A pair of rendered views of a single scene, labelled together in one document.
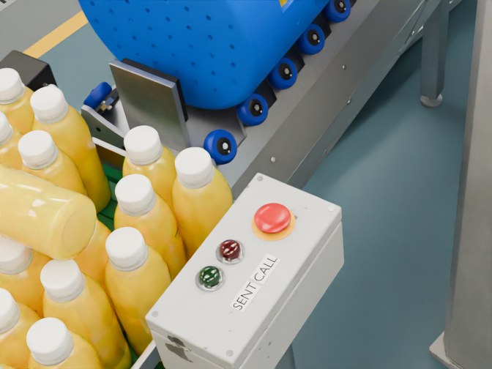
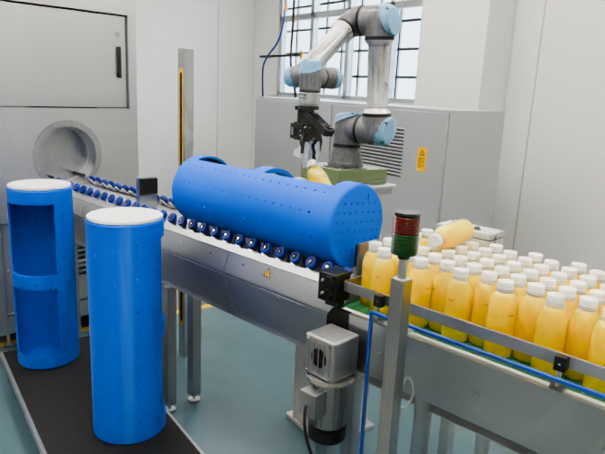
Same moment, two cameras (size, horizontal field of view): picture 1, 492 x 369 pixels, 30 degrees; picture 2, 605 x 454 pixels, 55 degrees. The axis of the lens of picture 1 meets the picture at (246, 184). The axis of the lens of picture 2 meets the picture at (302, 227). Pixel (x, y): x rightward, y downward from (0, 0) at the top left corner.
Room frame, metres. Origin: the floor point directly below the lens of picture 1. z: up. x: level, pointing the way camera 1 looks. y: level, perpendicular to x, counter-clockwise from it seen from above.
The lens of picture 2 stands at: (0.98, 1.96, 1.52)
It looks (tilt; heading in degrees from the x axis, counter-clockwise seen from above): 13 degrees down; 273
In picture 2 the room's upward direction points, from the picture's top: 3 degrees clockwise
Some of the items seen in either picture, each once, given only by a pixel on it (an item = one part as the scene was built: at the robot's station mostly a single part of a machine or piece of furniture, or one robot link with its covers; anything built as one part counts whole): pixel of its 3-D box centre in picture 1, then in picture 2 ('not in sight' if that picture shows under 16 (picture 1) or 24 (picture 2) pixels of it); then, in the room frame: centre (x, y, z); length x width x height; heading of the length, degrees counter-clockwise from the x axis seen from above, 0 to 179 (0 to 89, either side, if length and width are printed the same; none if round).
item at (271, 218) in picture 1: (272, 219); not in sight; (0.55, -0.02, 1.11); 0.04 x 0.04 x 0.01
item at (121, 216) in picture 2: not in sight; (125, 215); (1.75, -0.15, 1.03); 0.28 x 0.28 x 0.01
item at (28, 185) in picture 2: not in sight; (39, 185); (2.36, -0.70, 1.03); 0.28 x 0.28 x 0.01
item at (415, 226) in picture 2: not in sight; (406, 224); (0.80, 0.62, 1.23); 0.06 x 0.06 x 0.04
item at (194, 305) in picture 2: not in sight; (194, 341); (1.61, -0.64, 0.31); 0.06 x 0.06 x 0.63; 49
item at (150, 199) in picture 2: not in sight; (148, 193); (1.86, -0.77, 1.00); 0.10 x 0.04 x 0.15; 49
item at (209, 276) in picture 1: (209, 275); not in sight; (0.50, 0.05, 1.11); 0.02 x 0.02 x 0.01
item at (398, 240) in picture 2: not in sight; (404, 243); (0.80, 0.62, 1.18); 0.06 x 0.06 x 0.05
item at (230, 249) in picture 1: (229, 249); not in sight; (0.52, 0.03, 1.11); 0.02 x 0.02 x 0.01
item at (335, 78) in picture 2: not in sight; (323, 77); (1.03, -0.19, 1.57); 0.11 x 0.11 x 0.08; 55
